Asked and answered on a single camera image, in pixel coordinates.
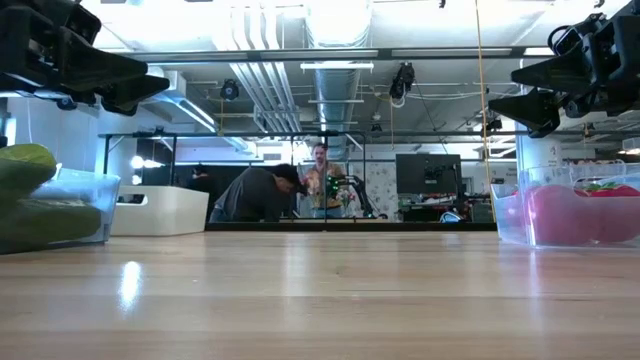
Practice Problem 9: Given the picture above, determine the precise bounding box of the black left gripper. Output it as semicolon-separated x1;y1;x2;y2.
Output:
0;5;172;117

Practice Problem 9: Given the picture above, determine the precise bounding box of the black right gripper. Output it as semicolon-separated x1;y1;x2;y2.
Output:
487;8;640;140

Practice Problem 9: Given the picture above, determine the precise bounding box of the long green vegetable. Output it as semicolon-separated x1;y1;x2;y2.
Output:
0;143;59;202

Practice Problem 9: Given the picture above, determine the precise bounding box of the large red tomato green stem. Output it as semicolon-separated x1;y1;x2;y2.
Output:
574;181;640;245

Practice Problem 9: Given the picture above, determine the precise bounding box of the white round pillar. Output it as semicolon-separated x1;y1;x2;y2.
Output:
515;132;564;175

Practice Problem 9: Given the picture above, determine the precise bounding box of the clear plastic bin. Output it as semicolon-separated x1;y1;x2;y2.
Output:
0;166;122;255
489;161;640;250

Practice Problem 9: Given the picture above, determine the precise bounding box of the white plastic basket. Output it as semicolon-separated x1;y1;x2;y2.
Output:
110;185;211;238

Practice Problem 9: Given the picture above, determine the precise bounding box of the black computer monitor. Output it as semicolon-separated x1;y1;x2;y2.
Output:
394;152;464;197

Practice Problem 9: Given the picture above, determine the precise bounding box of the dark green cucumber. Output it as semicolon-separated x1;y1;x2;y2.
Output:
0;198;104;253

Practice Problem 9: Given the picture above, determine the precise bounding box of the person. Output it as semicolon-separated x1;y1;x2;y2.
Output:
299;141;350;220
208;162;308;224

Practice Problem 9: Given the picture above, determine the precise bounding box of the white linear ceiling light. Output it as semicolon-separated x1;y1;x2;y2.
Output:
299;61;376;72

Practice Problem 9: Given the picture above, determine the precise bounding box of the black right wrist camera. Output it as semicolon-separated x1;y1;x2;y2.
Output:
546;11;609;57

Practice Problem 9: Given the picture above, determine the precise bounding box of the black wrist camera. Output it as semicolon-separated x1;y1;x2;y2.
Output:
51;0;104;47
546;11;609;57

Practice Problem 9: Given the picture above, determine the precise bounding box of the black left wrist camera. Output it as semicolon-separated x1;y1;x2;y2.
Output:
51;0;104;47

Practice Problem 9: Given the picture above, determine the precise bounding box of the yellow hanging cord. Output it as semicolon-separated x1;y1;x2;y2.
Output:
473;0;498;224

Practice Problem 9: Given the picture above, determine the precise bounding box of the grey overhead frame bar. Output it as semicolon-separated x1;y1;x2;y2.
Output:
113;46;557;65

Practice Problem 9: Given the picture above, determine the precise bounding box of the black hanging ceiling camera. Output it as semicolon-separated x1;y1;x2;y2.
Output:
388;61;417;102

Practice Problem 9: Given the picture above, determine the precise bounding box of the silver ventilation duct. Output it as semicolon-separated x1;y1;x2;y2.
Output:
303;0;375;162

